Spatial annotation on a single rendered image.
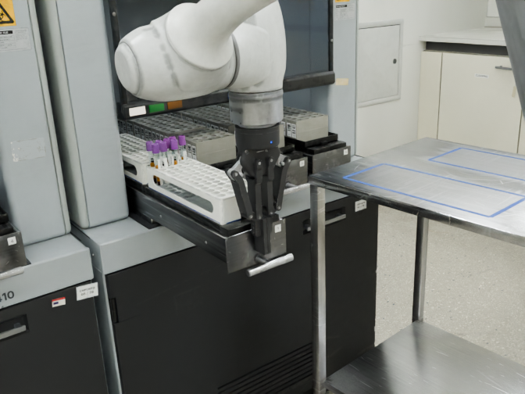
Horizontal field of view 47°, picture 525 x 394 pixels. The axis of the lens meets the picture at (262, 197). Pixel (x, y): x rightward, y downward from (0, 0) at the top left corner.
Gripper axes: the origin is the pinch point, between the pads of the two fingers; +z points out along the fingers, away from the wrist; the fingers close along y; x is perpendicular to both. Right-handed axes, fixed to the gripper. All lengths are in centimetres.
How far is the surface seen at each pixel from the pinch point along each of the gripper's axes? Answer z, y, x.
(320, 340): 39.5, -25.3, -12.9
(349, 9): -35, -60, -39
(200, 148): -6.6, -10.6, -37.7
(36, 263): 6.5, 32.0, -30.4
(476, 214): -2.0, -31.0, 22.8
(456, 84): 15, -229, -124
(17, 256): 4.0, 35.1, -30.3
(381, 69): 5, -195, -150
